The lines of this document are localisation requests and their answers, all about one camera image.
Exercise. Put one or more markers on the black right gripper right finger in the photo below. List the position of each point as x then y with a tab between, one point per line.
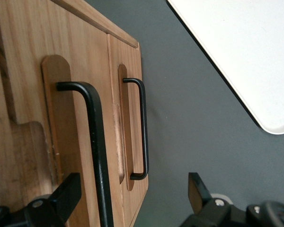
198	196

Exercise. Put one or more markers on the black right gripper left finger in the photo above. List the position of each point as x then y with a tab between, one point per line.
66	196

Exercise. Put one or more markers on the wooden drawer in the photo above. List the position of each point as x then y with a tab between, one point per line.
132	66
85	59

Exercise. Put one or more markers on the wooden drawer cabinet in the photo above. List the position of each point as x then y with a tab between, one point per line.
104	21

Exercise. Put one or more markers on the cream rectangular tray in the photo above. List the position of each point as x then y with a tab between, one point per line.
239	47

